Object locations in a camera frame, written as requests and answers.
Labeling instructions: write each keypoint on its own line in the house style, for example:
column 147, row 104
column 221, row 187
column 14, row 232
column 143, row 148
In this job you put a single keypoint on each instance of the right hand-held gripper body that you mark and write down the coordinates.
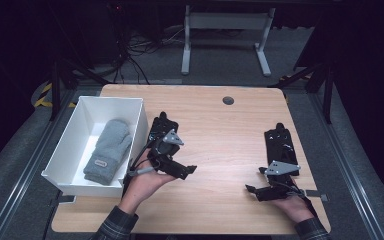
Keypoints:
column 280, row 190

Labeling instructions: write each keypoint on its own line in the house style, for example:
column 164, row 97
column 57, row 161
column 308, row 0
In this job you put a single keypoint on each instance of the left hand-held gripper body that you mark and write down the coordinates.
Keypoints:
column 166, row 160

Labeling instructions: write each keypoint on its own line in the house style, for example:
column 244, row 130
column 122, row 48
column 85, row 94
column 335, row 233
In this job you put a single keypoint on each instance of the grey mitten with label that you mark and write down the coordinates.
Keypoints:
column 108, row 150

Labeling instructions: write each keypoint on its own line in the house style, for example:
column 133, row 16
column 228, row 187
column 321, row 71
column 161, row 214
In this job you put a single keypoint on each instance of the white box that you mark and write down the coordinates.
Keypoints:
column 80, row 140

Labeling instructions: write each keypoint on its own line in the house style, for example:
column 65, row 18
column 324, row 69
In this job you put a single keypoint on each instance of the person's right hand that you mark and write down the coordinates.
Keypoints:
column 295, row 208

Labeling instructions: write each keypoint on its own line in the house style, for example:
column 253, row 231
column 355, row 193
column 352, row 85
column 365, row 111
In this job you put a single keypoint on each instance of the person's left hand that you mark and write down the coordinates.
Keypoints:
column 143, row 188

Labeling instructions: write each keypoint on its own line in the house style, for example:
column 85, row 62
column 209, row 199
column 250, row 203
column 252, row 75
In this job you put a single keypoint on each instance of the black gripper holder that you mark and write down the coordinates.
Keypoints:
column 162, row 125
column 280, row 146

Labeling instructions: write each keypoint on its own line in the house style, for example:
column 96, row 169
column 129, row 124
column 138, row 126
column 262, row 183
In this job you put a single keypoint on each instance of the grey tape strip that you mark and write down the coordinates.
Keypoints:
column 67, row 199
column 318, row 196

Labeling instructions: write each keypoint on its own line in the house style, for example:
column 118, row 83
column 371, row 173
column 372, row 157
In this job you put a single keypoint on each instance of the grey table grommet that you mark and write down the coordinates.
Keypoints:
column 228, row 100

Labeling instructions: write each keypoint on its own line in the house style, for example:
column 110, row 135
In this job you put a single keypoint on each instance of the black metal stand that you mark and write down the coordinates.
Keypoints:
column 56, row 86
column 328, row 93

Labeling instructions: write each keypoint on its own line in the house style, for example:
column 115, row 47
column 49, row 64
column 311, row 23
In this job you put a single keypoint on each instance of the yellow and black floor tape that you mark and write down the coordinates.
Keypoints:
column 43, row 96

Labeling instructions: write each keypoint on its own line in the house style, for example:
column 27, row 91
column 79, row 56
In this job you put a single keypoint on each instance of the metal floor rail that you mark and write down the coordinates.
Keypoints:
column 30, row 166
column 346, row 166

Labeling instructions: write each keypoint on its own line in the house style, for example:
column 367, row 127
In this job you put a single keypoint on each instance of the white desk frame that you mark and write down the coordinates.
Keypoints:
column 226, row 20

